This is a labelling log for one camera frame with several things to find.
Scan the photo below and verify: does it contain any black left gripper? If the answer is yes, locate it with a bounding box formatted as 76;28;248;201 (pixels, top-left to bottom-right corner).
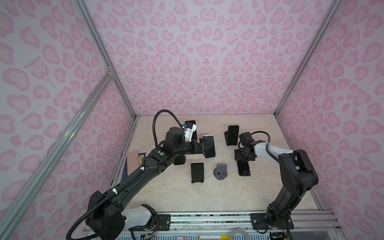
173;137;213;157

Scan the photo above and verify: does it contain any grey round stand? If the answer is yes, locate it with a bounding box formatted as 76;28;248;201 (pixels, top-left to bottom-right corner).
213;164;228;181

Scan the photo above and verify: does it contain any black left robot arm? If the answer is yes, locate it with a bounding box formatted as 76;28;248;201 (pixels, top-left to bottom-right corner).
84;127;215;240

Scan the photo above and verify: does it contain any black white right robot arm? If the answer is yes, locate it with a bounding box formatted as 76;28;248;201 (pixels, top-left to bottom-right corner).
235;131;319;229

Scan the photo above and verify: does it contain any centre silver-edged black phone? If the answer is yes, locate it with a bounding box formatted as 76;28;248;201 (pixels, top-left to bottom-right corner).
203;135;216;159

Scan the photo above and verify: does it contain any clear plastic tube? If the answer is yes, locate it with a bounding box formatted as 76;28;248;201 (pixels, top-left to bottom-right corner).
229;228;252;240

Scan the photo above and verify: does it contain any yellow white marker pen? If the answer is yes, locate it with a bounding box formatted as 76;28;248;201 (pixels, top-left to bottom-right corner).
198;235;230;240

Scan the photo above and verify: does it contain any left corner aluminium profile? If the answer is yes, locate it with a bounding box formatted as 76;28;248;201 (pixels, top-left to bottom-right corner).
73;0;137;120

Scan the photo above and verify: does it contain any corner aluminium profile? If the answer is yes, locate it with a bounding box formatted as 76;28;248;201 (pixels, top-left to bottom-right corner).
274;0;344;119
73;0;137;120

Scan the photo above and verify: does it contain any right corner aluminium profile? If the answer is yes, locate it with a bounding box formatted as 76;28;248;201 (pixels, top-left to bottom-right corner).
274;0;344;119

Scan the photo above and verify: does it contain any left diagonal aluminium strut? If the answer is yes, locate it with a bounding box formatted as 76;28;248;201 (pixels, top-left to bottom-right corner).
1;73;114;240

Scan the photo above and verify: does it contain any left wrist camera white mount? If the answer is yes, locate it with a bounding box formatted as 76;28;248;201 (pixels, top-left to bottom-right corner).
183;122;197;142

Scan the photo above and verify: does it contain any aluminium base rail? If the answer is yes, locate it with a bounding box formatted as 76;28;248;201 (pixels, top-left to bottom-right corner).
80;209;343;240

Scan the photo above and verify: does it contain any black left corrugated cable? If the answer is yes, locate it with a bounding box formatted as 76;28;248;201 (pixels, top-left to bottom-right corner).
65;109;184;240

